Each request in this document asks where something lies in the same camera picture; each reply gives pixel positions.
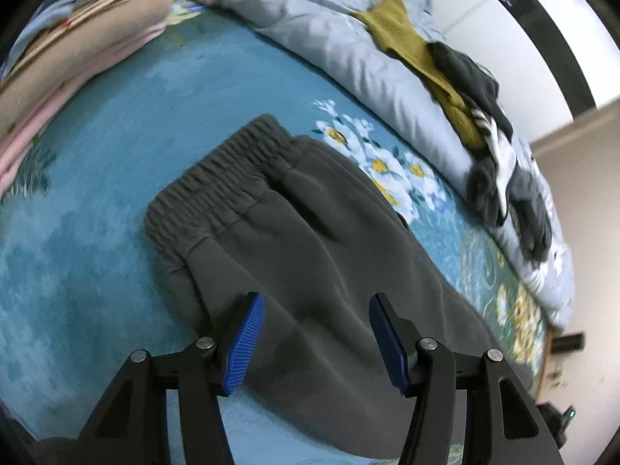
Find stack of folded blankets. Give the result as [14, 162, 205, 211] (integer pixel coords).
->
[0, 0, 170, 136]

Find dark grey sweatpants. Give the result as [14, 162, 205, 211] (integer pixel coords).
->
[144, 114, 536, 460]

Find blue floral bed sheet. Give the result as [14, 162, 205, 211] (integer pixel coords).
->
[0, 0, 555, 465]

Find black white striped garment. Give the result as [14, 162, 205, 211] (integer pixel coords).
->
[466, 109, 554, 266]

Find light blue folded cloth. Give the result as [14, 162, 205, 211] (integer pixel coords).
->
[0, 0, 127, 81]

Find olive knitted sweater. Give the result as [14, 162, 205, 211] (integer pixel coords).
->
[353, 0, 486, 152]

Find pink folded blanket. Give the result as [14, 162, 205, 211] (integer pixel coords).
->
[0, 22, 168, 195]

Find dark grey garment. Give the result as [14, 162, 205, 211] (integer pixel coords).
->
[426, 41, 514, 139]

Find grey floral quilt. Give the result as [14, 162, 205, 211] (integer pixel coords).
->
[167, 0, 575, 330]

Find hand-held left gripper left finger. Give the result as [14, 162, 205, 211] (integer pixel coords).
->
[69, 292, 265, 465]

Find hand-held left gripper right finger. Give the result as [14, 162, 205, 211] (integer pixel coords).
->
[369, 293, 565, 465]

